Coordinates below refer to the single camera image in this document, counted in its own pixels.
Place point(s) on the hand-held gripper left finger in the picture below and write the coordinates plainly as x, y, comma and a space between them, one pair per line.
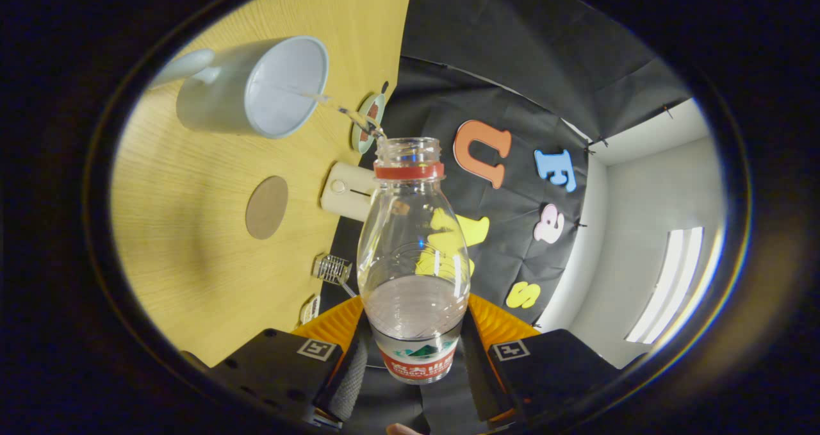
349, 384

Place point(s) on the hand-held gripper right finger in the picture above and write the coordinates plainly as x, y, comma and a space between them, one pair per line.
477, 371

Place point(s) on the clear plastic juice bottle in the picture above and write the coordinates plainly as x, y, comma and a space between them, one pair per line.
413, 243

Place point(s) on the round brown coaster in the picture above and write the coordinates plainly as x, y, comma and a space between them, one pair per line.
266, 207

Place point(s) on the white cup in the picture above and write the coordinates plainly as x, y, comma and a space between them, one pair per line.
230, 95

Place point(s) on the white divided condiment dish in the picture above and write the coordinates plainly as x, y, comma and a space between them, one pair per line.
311, 310

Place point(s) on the metal spoon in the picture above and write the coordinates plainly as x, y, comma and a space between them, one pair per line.
349, 289

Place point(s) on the white toaster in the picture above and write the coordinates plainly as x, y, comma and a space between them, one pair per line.
343, 195

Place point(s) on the ceiling light panel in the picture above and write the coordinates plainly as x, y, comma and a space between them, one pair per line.
669, 284

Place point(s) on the wooden table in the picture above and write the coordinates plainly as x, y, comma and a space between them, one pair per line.
192, 230

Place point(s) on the pale green plate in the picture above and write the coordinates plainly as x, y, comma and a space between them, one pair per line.
365, 124

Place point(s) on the brown cookie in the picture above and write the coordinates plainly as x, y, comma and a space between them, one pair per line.
370, 111

